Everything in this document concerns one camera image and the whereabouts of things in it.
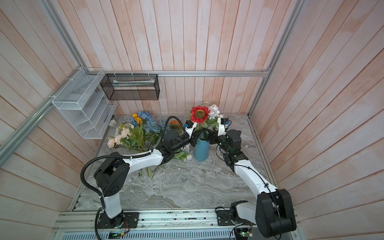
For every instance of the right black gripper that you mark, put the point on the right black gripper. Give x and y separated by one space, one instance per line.
213 134

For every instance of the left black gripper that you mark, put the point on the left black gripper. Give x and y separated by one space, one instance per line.
193 138

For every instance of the teal ceramic vase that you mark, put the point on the teal ceramic vase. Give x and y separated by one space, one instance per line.
201 150

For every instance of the lilac white flower bunch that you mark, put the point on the lilac white flower bunch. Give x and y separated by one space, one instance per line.
213 117

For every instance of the red gerbera flower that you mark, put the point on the red gerbera flower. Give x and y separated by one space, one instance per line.
200 117

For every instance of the dusty blue rose bunch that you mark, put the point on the dusty blue rose bunch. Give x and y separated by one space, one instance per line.
156 126

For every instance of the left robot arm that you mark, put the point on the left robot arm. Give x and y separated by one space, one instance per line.
112 173

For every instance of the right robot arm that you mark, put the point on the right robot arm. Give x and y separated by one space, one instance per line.
273 213

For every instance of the small lilac flower spray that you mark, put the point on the small lilac flower spray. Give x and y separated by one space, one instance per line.
180 156

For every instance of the blue hydrangea flower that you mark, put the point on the blue hydrangea flower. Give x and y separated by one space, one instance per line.
145 116

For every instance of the yellow flower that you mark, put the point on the yellow flower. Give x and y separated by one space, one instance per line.
137 119

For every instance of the cream peach carnation bunch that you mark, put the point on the cream peach carnation bunch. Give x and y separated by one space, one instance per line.
128 135

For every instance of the black mesh basket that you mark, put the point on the black mesh basket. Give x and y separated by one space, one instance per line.
127 87

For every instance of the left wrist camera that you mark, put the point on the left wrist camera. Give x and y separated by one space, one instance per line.
189 128

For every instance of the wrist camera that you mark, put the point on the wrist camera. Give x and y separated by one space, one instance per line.
223 124
189 128

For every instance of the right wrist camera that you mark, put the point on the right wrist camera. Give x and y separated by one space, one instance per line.
223 124

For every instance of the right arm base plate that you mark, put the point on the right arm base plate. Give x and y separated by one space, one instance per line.
228 217

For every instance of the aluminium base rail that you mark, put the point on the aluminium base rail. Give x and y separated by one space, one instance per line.
184 224

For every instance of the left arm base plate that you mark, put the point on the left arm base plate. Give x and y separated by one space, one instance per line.
123 220

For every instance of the white wire mesh shelf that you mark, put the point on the white wire mesh shelf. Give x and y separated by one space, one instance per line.
84 104

